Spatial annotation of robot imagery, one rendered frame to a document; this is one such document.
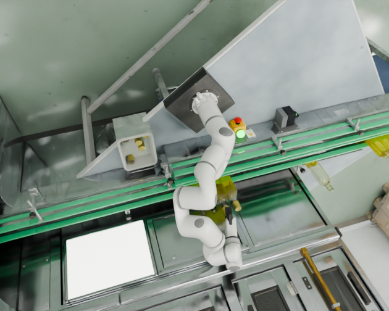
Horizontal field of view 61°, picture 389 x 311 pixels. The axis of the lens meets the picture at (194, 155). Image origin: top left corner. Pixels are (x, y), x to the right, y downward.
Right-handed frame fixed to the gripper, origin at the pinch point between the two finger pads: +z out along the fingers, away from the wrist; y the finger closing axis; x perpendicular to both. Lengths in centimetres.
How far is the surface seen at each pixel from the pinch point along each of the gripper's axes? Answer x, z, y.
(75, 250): 77, -10, -14
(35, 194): 92, 5, 14
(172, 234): 28.4, -3.0, -13.3
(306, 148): -47, 36, 7
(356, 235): -225, 154, -307
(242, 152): -9.5, 28.7, 13.4
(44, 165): 112, 52, -17
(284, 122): -34, 44, 20
